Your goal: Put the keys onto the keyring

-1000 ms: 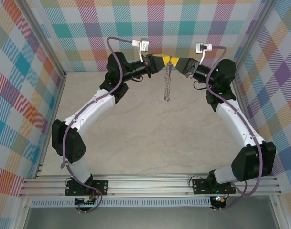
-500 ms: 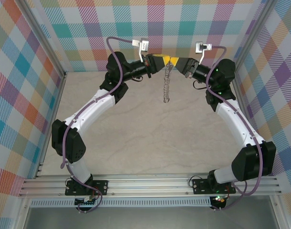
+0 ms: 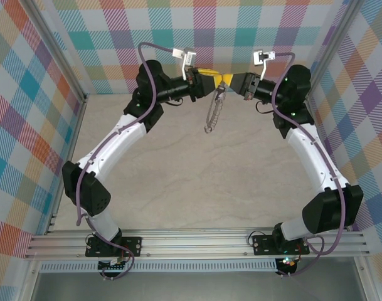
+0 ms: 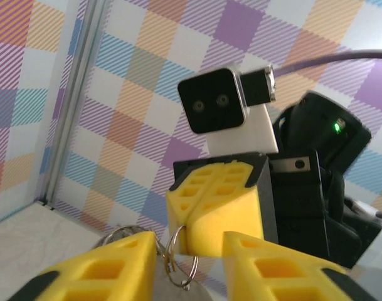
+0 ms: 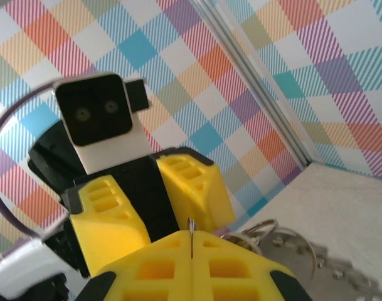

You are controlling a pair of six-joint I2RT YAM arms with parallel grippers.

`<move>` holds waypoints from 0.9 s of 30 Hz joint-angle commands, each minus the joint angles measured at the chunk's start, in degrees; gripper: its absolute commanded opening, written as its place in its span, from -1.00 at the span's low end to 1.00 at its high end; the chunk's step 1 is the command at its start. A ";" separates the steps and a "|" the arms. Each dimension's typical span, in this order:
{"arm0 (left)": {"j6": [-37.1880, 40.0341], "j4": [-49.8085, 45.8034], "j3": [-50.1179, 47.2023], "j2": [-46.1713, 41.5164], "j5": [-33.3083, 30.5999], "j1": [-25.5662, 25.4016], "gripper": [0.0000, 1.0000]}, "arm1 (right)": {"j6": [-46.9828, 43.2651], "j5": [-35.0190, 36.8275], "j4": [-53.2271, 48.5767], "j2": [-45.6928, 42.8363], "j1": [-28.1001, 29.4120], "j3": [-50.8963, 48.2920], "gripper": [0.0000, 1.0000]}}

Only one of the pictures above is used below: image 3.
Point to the circuit board with green connector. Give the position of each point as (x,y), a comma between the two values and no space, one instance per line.
(110,267)

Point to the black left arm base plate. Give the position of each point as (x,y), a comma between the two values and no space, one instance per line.
(135,244)

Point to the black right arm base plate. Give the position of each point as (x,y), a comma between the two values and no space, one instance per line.
(262,244)

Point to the aluminium frame post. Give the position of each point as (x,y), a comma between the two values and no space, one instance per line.
(63,53)
(324,53)

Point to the grey metal lower panel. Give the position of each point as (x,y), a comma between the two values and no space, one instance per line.
(194,288)

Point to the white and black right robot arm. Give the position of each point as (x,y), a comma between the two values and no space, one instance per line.
(306,150)

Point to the aluminium side rail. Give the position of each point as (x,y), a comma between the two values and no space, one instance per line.
(321,141)
(75,141)

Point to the aluminium mounting rail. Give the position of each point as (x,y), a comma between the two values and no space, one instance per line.
(194,241)

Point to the circuit board with lit LED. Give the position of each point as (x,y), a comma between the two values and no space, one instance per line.
(288,262)

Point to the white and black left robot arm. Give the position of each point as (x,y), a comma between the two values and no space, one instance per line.
(115,141)

